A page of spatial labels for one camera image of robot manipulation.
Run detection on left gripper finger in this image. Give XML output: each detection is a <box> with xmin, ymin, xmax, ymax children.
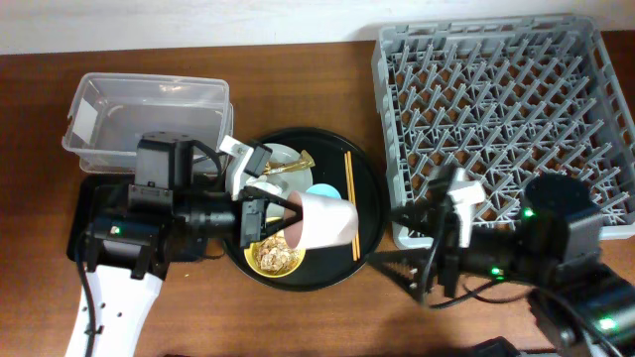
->
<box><xmin>247</xmin><ymin>186</ymin><xmax>302</xmax><ymax>214</ymax></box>
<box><xmin>260</xmin><ymin>208</ymin><xmax>303</xmax><ymax>241</ymax></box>

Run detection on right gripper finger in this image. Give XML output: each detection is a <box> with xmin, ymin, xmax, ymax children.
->
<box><xmin>366</xmin><ymin>249</ymin><xmax>427</xmax><ymax>303</ymax></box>
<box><xmin>389</xmin><ymin>202</ymin><xmax>437</xmax><ymax>233</ymax></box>

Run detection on food scraps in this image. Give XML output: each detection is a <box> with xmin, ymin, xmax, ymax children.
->
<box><xmin>254</xmin><ymin>236</ymin><xmax>300</xmax><ymax>275</ymax></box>

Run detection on yellow bowl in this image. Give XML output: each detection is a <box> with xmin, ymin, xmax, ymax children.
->
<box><xmin>243</xmin><ymin>230</ymin><xmax>306</xmax><ymax>279</ymax></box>

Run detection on pink cup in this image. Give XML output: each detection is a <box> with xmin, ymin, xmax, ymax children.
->
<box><xmin>284</xmin><ymin>191</ymin><xmax>358</xmax><ymax>250</ymax></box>

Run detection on gold snack wrapper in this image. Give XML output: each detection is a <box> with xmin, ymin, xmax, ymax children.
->
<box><xmin>263</xmin><ymin>150</ymin><xmax>316</xmax><ymax>176</ymax></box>

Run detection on blue cup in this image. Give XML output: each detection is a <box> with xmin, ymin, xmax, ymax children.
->
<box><xmin>307</xmin><ymin>183</ymin><xmax>341</xmax><ymax>199</ymax></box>

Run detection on white tissue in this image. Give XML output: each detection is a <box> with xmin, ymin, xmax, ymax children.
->
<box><xmin>249</xmin><ymin>181</ymin><xmax>284</xmax><ymax>195</ymax></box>

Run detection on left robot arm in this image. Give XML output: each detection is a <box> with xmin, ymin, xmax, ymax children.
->
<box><xmin>65</xmin><ymin>132</ymin><xmax>303</xmax><ymax>356</ymax></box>

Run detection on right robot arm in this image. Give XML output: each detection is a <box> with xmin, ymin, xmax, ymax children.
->
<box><xmin>367</xmin><ymin>166</ymin><xmax>634</xmax><ymax>356</ymax></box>

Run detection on grey dishwasher rack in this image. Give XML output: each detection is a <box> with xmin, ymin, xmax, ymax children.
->
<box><xmin>371</xmin><ymin>15</ymin><xmax>634</xmax><ymax>240</ymax></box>

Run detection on grey plate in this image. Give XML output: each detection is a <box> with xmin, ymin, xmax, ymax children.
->
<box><xmin>242</xmin><ymin>143</ymin><xmax>314</xmax><ymax>198</ymax></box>

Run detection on round black tray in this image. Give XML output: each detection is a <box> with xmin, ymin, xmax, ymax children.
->
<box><xmin>225</xmin><ymin>128</ymin><xmax>389</xmax><ymax>292</ymax></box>

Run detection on left wooden chopstick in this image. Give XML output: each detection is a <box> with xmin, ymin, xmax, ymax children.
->
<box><xmin>344</xmin><ymin>151</ymin><xmax>359</xmax><ymax>262</ymax></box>

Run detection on black rectangular tray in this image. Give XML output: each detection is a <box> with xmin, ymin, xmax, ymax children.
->
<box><xmin>66</xmin><ymin>174</ymin><xmax>208</xmax><ymax>263</ymax></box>

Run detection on clear plastic bin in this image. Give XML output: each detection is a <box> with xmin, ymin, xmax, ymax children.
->
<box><xmin>62</xmin><ymin>72</ymin><xmax>234</xmax><ymax>174</ymax></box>

